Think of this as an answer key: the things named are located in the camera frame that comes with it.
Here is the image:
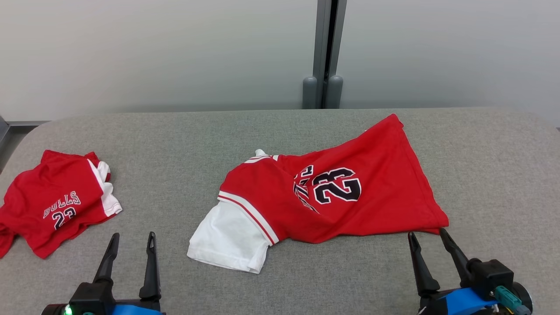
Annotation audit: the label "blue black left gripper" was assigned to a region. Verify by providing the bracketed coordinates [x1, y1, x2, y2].
[92, 231, 166, 315]

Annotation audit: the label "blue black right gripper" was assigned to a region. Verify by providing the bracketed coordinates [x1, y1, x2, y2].
[408, 227, 499, 315]

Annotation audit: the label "red white-sleeved 23 jersey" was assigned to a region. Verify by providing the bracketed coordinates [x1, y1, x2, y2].
[187, 113, 450, 275]

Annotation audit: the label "red Bulls 23 shorts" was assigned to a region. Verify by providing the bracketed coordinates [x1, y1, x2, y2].
[0, 150, 123, 259]

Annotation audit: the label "teal plug with black cable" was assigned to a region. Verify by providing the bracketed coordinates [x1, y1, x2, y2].
[494, 286, 532, 315]

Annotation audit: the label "grey cylindrical post bumper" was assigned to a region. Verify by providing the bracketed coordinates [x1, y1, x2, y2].
[303, 76, 318, 109]
[326, 75, 343, 109]

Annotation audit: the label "grey metal partition post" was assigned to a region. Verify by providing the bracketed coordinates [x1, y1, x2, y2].
[312, 0, 348, 109]

